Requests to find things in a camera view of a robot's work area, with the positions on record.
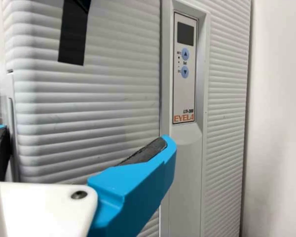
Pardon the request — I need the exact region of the incubator door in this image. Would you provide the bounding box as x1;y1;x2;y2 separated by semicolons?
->
1;0;253;237

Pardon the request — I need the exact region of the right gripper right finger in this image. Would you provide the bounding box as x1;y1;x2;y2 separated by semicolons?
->
87;134;178;237

